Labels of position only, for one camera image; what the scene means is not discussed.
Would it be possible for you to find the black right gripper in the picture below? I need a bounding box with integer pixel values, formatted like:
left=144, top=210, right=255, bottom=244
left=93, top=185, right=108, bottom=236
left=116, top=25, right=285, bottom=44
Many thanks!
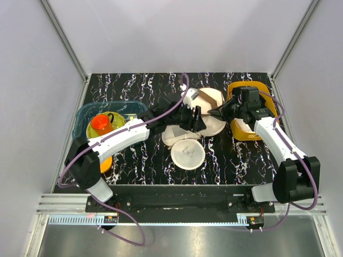
left=208, top=95, right=247, bottom=125

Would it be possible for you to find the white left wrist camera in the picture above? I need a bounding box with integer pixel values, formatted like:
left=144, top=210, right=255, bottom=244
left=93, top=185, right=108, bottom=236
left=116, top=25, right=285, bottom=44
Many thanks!
left=182, top=88, right=199, bottom=108

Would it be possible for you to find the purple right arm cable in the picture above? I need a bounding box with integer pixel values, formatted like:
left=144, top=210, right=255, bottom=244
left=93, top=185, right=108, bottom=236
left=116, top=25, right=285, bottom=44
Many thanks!
left=222, top=90, right=319, bottom=232

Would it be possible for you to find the aluminium front rail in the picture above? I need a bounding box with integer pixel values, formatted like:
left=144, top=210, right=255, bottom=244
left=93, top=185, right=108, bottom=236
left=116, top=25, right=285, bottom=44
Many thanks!
left=36, top=193, right=327, bottom=225

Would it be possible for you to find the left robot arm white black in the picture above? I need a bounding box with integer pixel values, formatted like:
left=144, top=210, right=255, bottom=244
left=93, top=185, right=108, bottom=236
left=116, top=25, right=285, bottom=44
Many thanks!
left=64, top=96, right=206, bottom=212

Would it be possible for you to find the cream laundry bag brown trim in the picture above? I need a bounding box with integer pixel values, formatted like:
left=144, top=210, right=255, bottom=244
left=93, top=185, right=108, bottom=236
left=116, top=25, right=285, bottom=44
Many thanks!
left=192, top=87, right=226, bottom=137

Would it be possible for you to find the aluminium frame post right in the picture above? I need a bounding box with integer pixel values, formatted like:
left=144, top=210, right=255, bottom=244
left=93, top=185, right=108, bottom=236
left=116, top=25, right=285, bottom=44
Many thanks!
left=271, top=0, right=322, bottom=79

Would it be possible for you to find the yellow-green plate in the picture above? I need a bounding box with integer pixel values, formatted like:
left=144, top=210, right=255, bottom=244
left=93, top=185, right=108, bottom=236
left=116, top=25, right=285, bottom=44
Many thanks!
left=86, top=111, right=125, bottom=139

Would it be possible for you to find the white mesh laundry bag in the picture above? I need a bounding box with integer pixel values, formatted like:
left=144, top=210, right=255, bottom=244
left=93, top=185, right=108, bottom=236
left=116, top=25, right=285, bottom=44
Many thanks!
left=161, top=125, right=205, bottom=170

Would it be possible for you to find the teal transparent plastic container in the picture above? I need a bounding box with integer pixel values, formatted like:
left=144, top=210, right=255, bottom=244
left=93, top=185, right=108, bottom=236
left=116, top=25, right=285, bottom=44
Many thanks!
left=72, top=101, right=148, bottom=139

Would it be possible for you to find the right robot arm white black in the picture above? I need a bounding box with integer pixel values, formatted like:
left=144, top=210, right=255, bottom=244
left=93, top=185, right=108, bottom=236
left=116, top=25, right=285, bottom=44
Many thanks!
left=208, top=86, right=320, bottom=213

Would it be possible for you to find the orange translucent cup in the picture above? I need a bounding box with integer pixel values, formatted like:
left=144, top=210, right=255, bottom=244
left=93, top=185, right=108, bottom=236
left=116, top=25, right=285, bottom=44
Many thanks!
left=91, top=114, right=113, bottom=136

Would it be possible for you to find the orange bowl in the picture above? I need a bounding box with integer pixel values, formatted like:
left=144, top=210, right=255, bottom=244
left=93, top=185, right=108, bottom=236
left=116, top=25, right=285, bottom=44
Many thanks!
left=100, top=156, right=113, bottom=173

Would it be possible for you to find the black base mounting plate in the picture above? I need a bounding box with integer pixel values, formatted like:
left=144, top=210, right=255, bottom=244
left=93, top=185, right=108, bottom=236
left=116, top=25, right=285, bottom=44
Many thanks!
left=85, top=184, right=276, bottom=223

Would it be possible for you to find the yellow plastic bin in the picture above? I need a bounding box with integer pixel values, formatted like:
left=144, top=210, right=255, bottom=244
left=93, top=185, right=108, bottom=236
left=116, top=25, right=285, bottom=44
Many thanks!
left=225, top=81, right=278, bottom=141

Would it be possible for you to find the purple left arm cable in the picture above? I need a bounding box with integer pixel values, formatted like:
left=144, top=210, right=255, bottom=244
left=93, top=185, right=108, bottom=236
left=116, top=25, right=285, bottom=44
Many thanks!
left=57, top=73, right=190, bottom=246

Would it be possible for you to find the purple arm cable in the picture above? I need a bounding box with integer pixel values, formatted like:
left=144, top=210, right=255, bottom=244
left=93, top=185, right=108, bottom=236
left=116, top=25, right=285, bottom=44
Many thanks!
left=222, top=90, right=319, bottom=232
left=57, top=73, right=190, bottom=246

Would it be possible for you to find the aluminium frame post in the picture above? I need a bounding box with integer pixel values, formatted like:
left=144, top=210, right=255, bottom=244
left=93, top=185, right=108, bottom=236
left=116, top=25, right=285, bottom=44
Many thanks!
left=40, top=0, right=91, bottom=82
left=271, top=0, right=322, bottom=79

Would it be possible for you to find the aluminium frame post left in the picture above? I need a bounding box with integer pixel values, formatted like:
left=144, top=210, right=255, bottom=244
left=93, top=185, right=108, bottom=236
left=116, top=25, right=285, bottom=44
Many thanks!
left=40, top=0, right=91, bottom=82

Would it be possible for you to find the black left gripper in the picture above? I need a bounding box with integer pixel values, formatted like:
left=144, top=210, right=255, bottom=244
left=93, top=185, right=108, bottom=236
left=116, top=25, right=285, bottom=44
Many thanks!
left=167, top=102, right=206, bottom=133

